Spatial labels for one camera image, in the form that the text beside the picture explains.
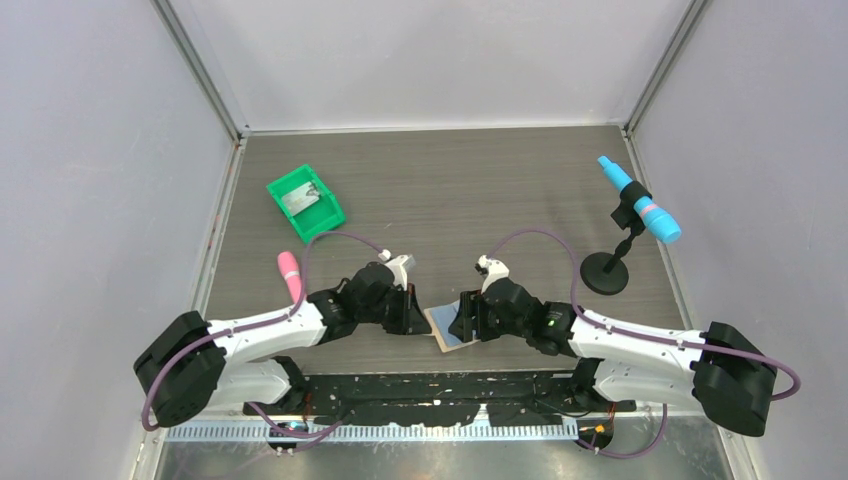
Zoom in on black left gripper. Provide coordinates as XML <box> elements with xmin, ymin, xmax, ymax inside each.
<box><xmin>357</xmin><ymin>283</ymin><xmax>431</xmax><ymax>335</ymax></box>

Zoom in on beige card holder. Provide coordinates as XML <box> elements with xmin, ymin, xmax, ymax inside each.
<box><xmin>423</xmin><ymin>300</ymin><xmax>478</xmax><ymax>353</ymax></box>

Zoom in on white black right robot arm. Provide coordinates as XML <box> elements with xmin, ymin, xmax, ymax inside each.
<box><xmin>429</xmin><ymin>279</ymin><xmax>777</xmax><ymax>437</ymax></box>

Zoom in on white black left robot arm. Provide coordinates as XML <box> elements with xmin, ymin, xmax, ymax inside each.
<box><xmin>133</xmin><ymin>255</ymin><xmax>431</xmax><ymax>431</ymax></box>

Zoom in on pink toy microphone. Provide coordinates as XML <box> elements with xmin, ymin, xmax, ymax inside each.
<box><xmin>277</xmin><ymin>251</ymin><xmax>304</xmax><ymax>303</ymax></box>

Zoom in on green plastic bin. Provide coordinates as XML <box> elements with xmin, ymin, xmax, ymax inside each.
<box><xmin>266</xmin><ymin>164</ymin><xmax>347</xmax><ymax>244</ymax></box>

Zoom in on black microphone stand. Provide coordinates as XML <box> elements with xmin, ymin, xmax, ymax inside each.
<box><xmin>580</xmin><ymin>204</ymin><xmax>645</xmax><ymax>296</ymax></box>

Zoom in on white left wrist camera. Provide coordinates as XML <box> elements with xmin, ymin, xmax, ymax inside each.
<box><xmin>384</xmin><ymin>254</ymin><xmax>416</xmax><ymax>291</ymax></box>

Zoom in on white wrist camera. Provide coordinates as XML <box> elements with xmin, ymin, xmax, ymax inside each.
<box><xmin>475</xmin><ymin>255</ymin><xmax>510</xmax><ymax>293</ymax></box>
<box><xmin>384</xmin><ymin>254</ymin><xmax>416</xmax><ymax>291</ymax></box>

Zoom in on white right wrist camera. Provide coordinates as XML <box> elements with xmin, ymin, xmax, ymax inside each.
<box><xmin>475</xmin><ymin>255</ymin><xmax>510</xmax><ymax>293</ymax></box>

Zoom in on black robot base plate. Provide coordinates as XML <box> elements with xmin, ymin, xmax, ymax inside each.
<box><xmin>260</xmin><ymin>370</ymin><xmax>635</xmax><ymax>427</ymax></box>

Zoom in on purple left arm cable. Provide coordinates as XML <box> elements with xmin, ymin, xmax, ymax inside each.
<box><xmin>140</xmin><ymin>230</ymin><xmax>392</xmax><ymax>453</ymax></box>

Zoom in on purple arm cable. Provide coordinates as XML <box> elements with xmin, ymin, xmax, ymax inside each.
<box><xmin>140</xmin><ymin>230</ymin><xmax>392</xmax><ymax>453</ymax></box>
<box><xmin>486</xmin><ymin>228</ymin><xmax>802</xmax><ymax>460</ymax></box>

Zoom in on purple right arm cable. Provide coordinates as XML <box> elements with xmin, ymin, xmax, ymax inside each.
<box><xmin>486</xmin><ymin>228</ymin><xmax>802</xmax><ymax>460</ymax></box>

